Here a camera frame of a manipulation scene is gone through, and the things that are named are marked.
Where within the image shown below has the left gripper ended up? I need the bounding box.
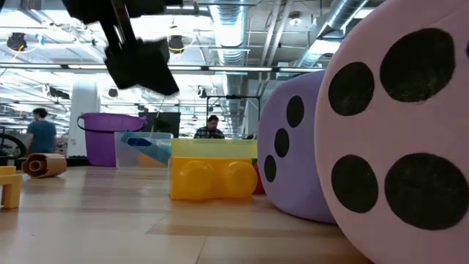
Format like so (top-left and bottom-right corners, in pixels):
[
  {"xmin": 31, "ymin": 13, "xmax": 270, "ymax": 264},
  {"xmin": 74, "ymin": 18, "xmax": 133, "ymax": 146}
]
[{"xmin": 61, "ymin": 0, "xmax": 184, "ymax": 96}]

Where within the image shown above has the large yellow toy block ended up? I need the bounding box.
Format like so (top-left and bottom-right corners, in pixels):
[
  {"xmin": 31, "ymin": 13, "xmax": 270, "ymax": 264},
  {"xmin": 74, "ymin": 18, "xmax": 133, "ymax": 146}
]
[{"xmin": 169, "ymin": 156, "xmax": 259, "ymax": 202}]

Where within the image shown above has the brown wooden cylinder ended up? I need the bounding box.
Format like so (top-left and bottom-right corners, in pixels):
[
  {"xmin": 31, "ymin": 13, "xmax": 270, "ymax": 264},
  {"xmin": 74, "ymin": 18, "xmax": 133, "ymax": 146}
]
[{"xmin": 21, "ymin": 153, "xmax": 68, "ymax": 180}]

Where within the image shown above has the red toy brick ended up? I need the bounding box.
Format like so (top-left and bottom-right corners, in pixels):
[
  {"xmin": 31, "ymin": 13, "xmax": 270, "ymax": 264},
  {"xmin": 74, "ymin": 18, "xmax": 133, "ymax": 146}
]
[{"xmin": 251, "ymin": 164, "xmax": 265, "ymax": 195}]

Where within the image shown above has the small yellow toy brick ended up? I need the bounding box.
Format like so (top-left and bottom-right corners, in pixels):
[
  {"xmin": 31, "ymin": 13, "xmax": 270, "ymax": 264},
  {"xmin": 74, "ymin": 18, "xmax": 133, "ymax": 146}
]
[{"xmin": 0, "ymin": 165, "xmax": 23, "ymax": 210}]

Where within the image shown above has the purple foam die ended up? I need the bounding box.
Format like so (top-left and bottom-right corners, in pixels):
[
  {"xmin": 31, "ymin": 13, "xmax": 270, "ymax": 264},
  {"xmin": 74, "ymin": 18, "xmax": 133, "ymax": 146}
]
[{"xmin": 256, "ymin": 70, "xmax": 336, "ymax": 224}]

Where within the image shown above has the pink foam die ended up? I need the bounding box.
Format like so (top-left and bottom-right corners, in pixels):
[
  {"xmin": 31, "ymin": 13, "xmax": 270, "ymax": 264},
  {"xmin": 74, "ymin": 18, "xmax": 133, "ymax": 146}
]
[{"xmin": 314, "ymin": 0, "xmax": 469, "ymax": 264}]

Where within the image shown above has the black ceiling spotlight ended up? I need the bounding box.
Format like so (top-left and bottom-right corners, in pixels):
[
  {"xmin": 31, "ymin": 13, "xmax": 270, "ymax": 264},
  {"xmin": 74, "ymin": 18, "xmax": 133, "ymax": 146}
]
[
  {"xmin": 167, "ymin": 34, "xmax": 185, "ymax": 55},
  {"xmin": 6, "ymin": 32, "xmax": 29, "ymax": 52}
]

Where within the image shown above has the black display screen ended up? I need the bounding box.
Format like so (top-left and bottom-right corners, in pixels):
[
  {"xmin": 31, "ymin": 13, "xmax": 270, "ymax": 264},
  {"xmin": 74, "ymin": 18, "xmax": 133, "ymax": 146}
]
[{"xmin": 138, "ymin": 111, "xmax": 182, "ymax": 139}]

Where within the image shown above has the small clear plastic bin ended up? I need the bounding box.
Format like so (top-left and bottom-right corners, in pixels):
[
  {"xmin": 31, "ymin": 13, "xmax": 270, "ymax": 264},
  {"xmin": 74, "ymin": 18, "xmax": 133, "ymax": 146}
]
[{"xmin": 114, "ymin": 131, "xmax": 174, "ymax": 169}]

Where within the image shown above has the purple plastic bucket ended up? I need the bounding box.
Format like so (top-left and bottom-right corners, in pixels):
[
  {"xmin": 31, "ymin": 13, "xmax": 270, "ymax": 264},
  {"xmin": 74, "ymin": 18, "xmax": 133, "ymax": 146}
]
[{"xmin": 75, "ymin": 111, "xmax": 147, "ymax": 168}]

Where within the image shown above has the person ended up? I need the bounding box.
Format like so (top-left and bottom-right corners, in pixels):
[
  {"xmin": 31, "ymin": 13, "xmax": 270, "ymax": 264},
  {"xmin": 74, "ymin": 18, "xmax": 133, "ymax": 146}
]
[
  {"xmin": 193, "ymin": 114, "xmax": 226, "ymax": 139},
  {"xmin": 26, "ymin": 107, "xmax": 58, "ymax": 155}
]

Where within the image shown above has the silver ventilation duct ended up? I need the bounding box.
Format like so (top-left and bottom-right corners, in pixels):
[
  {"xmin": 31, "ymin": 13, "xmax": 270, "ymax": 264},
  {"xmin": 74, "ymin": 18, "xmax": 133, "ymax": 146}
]
[
  {"xmin": 292, "ymin": 0, "xmax": 371, "ymax": 69},
  {"xmin": 208, "ymin": 0, "xmax": 254, "ymax": 136}
]

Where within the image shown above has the black frame stand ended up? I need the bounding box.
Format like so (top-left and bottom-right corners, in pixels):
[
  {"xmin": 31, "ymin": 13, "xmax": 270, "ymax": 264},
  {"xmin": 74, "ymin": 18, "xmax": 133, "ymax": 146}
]
[{"xmin": 205, "ymin": 94, "xmax": 262, "ymax": 139}]

